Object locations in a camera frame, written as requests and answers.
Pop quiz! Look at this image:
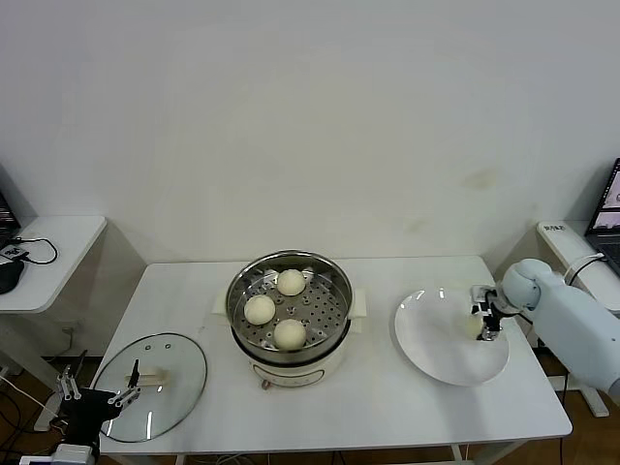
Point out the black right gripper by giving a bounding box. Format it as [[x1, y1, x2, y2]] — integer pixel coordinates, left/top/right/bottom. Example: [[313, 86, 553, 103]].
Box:
[[470, 286, 508, 342]]

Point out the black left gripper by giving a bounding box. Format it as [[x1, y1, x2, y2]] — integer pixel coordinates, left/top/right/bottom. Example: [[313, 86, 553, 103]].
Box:
[[55, 351, 142, 447]]

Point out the white steamed baozi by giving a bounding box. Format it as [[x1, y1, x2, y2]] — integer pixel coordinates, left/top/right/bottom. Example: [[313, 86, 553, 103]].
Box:
[[244, 294, 277, 326], [276, 268, 307, 296], [462, 313, 485, 339], [273, 318, 308, 351]]

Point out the glass pot lid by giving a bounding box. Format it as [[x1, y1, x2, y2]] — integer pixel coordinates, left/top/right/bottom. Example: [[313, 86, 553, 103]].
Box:
[[94, 331, 208, 443]]

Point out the stainless steel steamer basket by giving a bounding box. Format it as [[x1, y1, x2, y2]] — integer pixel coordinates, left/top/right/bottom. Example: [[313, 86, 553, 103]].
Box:
[[214, 249, 372, 365]]

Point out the cream electric steamer pot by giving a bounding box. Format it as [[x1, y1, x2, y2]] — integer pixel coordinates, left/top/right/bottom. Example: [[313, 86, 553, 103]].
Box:
[[212, 290, 372, 391]]

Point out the white round plate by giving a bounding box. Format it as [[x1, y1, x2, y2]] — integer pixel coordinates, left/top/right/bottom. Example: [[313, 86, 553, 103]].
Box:
[[393, 288, 512, 388]]

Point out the white side table with mouse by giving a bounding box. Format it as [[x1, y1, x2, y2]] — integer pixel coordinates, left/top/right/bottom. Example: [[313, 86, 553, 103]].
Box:
[[0, 214, 147, 432]]

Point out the black computer mouse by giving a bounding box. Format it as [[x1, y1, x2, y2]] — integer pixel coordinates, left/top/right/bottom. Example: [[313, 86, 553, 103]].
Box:
[[0, 260, 24, 295]]

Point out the black laptop pink screen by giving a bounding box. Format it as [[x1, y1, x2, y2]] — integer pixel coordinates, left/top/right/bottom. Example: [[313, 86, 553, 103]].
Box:
[[583, 157, 620, 273]]

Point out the black laptop dark screen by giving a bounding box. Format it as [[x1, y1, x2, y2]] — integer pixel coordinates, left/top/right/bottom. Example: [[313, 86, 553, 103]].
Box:
[[0, 162, 23, 246]]

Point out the white floor cable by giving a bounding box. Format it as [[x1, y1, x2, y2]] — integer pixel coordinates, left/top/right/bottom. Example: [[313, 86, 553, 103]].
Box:
[[0, 375, 67, 422]]

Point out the white laptop cable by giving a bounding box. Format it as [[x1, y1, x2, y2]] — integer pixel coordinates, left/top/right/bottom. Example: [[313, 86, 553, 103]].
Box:
[[561, 253, 607, 288]]

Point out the white work table frame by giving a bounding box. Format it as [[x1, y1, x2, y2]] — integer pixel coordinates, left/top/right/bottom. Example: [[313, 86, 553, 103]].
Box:
[[173, 443, 522, 465]]

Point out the black looped desk cable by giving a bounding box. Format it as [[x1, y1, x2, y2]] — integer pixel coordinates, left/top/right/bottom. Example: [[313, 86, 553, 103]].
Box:
[[9, 235, 58, 266]]

